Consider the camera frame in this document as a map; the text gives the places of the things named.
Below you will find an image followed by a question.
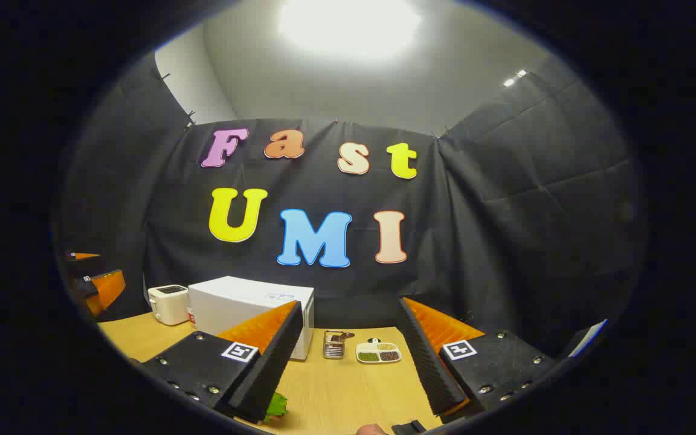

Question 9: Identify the large ceiling light panel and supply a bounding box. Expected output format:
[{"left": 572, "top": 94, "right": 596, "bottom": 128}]
[{"left": 279, "top": 0, "right": 421, "bottom": 61}]

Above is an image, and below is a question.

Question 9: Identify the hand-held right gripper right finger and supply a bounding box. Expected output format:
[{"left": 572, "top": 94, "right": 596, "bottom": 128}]
[{"left": 398, "top": 297, "right": 558, "bottom": 424}]

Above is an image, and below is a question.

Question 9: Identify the metal utensil holder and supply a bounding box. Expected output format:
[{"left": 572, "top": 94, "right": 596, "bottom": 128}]
[{"left": 323, "top": 330, "right": 347, "bottom": 359}]

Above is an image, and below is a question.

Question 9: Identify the sandwich with green lettuce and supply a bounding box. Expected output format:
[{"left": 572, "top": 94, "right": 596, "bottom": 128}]
[{"left": 263, "top": 391, "right": 289, "bottom": 422}]

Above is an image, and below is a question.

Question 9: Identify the white divided spice dish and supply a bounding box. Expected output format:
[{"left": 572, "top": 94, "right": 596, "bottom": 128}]
[{"left": 356, "top": 340, "right": 402, "bottom": 364}]

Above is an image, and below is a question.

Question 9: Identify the black backdrop cloth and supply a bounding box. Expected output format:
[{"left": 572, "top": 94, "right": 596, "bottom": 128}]
[{"left": 55, "top": 51, "right": 648, "bottom": 363}]

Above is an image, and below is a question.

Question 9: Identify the white microwave oven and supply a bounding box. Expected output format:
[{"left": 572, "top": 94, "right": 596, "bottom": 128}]
[{"left": 188, "top": 276, "right": 315, "bottom": 361}]

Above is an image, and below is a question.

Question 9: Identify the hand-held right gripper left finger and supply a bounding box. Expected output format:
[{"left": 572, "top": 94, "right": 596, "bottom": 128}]
[{"left": 140, "top": 300, "right": 305, "bottom": 424}]

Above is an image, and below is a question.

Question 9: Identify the white toaster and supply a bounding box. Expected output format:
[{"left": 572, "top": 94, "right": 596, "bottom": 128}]
[{"left": 147, "top": 285, "right": 190, "bottom": 326}]

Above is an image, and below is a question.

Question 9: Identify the white sheet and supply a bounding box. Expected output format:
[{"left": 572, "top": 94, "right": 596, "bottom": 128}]
[{"left": 569, "top": 319, "right": 608, "bottom": 358}]

